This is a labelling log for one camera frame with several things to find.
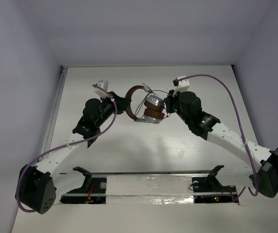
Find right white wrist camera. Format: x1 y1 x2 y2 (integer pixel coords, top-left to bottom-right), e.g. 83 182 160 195
173 76 190 97

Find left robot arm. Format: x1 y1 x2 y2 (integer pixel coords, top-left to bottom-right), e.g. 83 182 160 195
15 91 131 214

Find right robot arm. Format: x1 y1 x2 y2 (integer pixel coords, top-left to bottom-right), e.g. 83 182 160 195
164 91 278 198

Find brown silver headphones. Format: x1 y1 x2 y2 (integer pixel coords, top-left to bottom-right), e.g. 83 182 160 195
125 83 165 124

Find white foil taped panel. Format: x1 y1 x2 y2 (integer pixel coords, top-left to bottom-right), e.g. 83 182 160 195
105 175 194 205

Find left side aluminium rail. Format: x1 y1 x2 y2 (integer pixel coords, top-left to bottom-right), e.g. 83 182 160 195
40 66 68 153

